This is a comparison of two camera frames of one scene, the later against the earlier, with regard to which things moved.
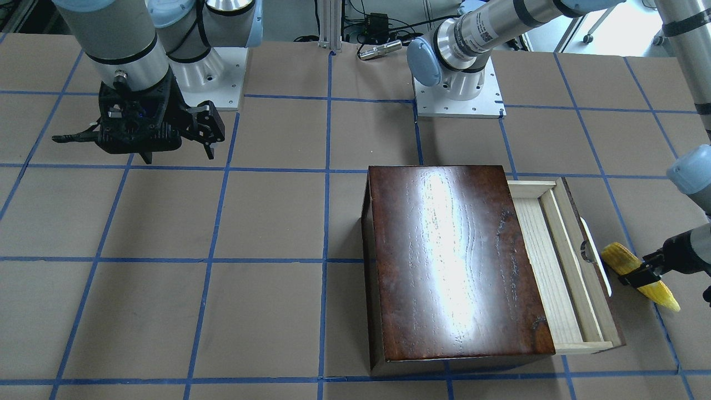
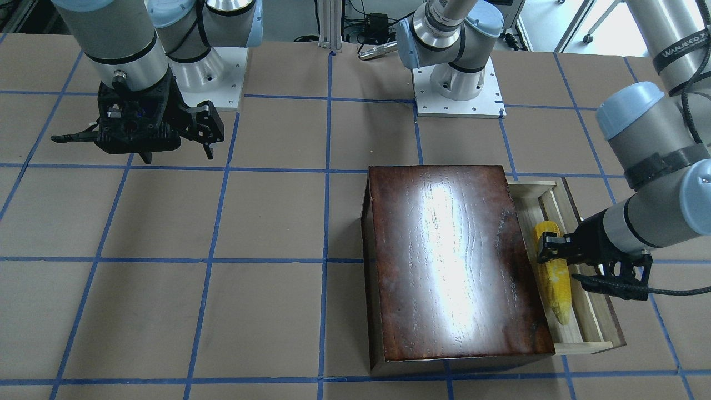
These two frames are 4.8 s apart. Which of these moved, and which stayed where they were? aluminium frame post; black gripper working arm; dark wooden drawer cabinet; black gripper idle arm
Moved: black gripper working arm
Stayed: black gripper idle arm; dark wooden drawer cabinet; aluminium frame post
